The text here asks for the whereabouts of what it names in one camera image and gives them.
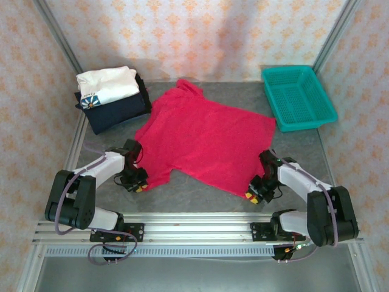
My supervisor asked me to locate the red t-shirt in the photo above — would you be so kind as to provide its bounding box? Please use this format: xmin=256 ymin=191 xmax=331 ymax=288
xmin=133 ymin=78 xmax=277 ymax=198

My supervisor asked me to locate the teal plastic basket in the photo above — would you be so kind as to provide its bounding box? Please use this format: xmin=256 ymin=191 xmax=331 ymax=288
xmin=261 ymin=65 xmax=339 ymax=133

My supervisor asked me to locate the navy folded t-shirt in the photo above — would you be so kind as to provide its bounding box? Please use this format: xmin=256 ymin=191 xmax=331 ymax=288
xmin=75 ymin=91 xmax=150 ymax=136

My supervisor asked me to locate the white t-shirt with daisy print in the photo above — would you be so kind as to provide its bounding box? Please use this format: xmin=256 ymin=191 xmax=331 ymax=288
xmin=75 ymin=66 xmax=140 ymax=110

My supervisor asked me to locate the grey metal panel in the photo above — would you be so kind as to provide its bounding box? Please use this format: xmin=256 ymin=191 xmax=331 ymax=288
xmin=33 ymin=257 xmax=362 ymax=292

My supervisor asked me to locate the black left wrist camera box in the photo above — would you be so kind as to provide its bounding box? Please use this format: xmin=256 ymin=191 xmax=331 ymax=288
xmin=133 ymin=167 xmax=150 ymax=184

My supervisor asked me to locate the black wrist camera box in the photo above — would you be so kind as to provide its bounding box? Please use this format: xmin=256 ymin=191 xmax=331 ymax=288
xmin=133 ymin=167 xmax=150 ymax=184
xmin=249 ymin=175 xmax=266 ymax=193

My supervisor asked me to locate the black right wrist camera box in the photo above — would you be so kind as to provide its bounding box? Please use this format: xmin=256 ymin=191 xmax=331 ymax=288
xmin=249 ymin=175 xmax=266 ymax=193

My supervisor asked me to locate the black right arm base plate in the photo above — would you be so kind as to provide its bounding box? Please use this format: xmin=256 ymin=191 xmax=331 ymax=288
xmin=249 ymin=223 xmax=306 ymax=243

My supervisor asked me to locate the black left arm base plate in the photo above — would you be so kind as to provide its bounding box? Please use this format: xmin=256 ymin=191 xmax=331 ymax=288
xmin=90 ymin=223 xmax=145 ymax=243

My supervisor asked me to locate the aluminium table side rail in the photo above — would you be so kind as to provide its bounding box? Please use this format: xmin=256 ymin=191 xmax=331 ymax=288
xmin=315 ymin=127 xmax=377 ymax=292
xmin=16 ymin=114 xmax=88 ymax=292

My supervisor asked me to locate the aluminium mounting rail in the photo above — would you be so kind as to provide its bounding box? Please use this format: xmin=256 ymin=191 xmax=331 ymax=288
xmin=32 ymin=212 xmax=365 ymax=245

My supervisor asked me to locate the grey slotted cable duct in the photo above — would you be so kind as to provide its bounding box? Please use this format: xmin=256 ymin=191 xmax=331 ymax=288
xmin=44 ymin=245 xmax=276 ymax=259

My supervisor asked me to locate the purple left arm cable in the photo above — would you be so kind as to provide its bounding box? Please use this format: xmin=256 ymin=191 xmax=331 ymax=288
xmin=53 ymin=141 xmax=138 ymax=266

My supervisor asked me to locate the aluminium frame post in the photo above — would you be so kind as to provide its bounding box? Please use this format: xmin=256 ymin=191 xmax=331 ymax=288
xmin=312 ymin=0 xmax=359 ymax=72
xmin=32 ymin=0 xmax=84 ymax=74

